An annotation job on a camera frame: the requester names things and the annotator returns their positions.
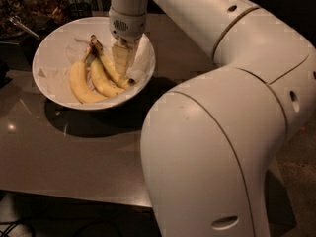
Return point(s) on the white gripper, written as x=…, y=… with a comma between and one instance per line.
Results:
x=128, y=26

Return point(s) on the yellow banana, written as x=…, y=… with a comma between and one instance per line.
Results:
x=102, y=81
x=78, y=81
x=120, y=80

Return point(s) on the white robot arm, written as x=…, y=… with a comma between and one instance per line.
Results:
x=207, y=143

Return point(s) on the white bowl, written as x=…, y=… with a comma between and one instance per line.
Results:
x=98, y=26

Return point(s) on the white paper napkin in bowl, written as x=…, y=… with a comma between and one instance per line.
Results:
x=57, y=53

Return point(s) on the tray of dried snacks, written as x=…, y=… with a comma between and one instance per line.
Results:
x=55, y=10

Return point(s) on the metal spoon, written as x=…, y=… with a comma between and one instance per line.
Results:
x=15, y=20

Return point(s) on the black wire basket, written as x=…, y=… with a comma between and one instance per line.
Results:
x=79, y=10

